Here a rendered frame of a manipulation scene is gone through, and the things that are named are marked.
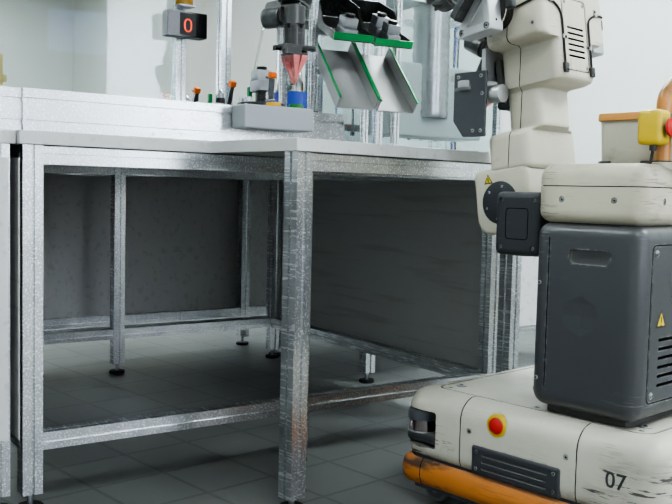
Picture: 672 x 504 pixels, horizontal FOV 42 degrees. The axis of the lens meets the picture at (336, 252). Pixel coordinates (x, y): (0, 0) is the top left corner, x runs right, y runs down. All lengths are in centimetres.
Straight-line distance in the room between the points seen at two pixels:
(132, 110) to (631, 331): 125
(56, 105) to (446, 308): 151
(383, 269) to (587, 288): 154
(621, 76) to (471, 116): 372
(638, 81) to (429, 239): 298
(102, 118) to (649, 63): 418
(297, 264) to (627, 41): 419
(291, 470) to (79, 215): 213
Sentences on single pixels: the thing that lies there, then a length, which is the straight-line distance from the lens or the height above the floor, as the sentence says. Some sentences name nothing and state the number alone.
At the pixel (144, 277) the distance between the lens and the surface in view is 408.
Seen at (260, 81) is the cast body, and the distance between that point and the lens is 257.
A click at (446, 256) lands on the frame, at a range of 305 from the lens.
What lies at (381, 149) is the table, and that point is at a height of 85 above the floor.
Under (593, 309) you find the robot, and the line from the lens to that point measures 188.
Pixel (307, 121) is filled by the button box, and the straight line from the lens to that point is 238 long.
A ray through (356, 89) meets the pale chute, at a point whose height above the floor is 105.
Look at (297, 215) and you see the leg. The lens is 199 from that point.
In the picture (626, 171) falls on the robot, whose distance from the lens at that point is 184.
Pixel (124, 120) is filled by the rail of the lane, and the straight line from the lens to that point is 222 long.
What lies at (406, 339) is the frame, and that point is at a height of 21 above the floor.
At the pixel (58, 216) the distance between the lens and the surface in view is 393.
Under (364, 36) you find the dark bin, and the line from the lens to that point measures 271.
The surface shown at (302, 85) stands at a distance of 355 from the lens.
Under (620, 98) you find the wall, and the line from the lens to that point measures 589.
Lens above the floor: 74
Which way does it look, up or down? 4 degrees down
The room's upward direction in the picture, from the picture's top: 1 degrees clockwise
